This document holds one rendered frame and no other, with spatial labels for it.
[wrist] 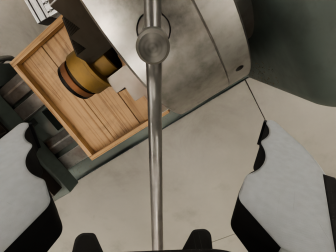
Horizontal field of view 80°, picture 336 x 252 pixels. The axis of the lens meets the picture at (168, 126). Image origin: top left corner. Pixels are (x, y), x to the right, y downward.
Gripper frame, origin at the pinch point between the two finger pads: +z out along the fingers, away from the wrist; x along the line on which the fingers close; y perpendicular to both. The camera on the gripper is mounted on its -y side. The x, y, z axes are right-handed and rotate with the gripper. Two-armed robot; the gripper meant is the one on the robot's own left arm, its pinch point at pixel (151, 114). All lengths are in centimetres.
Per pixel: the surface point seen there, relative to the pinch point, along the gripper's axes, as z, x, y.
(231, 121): 116, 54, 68
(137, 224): 105, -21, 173
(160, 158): 2.8, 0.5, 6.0
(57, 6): 16.1, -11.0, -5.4
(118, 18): 11.1, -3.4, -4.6
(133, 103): 43.1, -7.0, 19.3
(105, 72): 24.0, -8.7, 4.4
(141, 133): 73, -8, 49
